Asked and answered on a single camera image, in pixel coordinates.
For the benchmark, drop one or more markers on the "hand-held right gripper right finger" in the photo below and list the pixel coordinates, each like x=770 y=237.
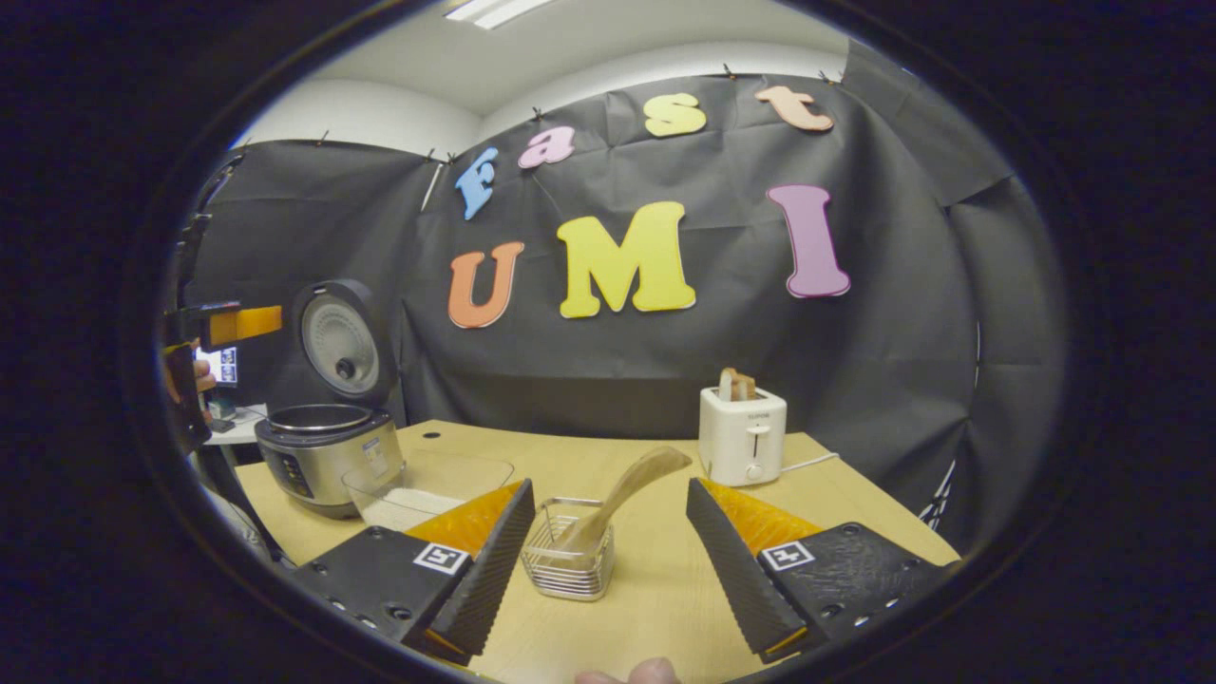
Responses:
x=736 y=579

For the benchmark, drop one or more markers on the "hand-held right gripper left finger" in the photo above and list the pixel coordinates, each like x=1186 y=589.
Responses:
x=489 y=579

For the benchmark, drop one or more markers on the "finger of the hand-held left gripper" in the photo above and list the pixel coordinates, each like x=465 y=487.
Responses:
x=247 y=323

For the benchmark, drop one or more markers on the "clear container of rice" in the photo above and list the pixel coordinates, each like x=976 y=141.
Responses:
x=408 y=508

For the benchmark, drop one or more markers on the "wooden spoon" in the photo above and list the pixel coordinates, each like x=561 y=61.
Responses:
x=646 y=475

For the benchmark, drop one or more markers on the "black and silver rice cooker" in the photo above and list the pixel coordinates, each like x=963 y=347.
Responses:
x=323 y=456

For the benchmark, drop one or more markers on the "computer monitor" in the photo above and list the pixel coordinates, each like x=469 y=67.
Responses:
x=228 y=366

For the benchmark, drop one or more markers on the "white side table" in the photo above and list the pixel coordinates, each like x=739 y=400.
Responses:
x=247 y=427

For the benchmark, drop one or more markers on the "white toaster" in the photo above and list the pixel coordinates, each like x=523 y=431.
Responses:
x=741 y=437

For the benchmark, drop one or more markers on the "bread slice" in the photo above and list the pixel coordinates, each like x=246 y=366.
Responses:
x=736 y=385

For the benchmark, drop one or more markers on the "black backdrop cloth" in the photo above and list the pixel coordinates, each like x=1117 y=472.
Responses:
x=855 y=380

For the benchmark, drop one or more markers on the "ceiling light panel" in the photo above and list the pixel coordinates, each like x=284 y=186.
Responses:
x=494 y=11

